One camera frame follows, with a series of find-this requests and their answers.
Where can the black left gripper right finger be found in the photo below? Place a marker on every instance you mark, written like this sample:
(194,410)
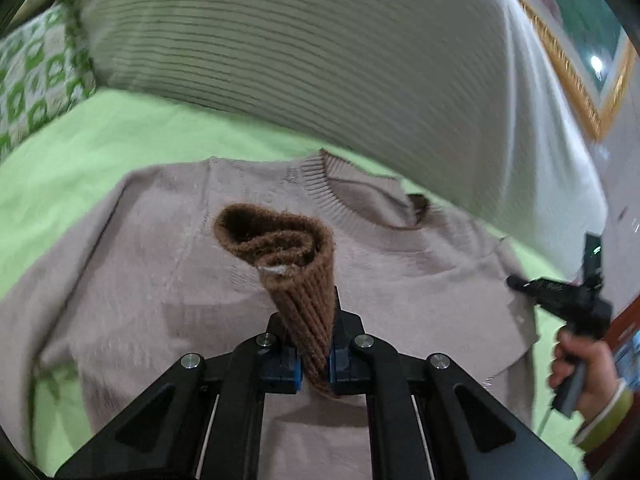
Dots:
(428,418)

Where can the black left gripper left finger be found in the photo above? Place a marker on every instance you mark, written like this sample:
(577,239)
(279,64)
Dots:
(201,419)

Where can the beige knit sweater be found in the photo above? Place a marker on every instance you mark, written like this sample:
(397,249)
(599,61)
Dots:
(141,280)

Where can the right forearm green cuff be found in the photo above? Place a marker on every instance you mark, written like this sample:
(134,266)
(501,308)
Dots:
(609,430)

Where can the right hand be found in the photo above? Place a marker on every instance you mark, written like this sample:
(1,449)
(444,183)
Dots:
(601,380)

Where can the red wooden cabinet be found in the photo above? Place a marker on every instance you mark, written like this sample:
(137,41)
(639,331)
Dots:
(623,338)

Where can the gold framed picture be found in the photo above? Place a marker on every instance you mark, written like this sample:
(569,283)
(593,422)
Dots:
(591,55)

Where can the striped white pillow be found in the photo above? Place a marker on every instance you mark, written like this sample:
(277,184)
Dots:
(456,95)

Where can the green checkered cushion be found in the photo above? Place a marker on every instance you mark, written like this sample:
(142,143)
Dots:
(45,72)

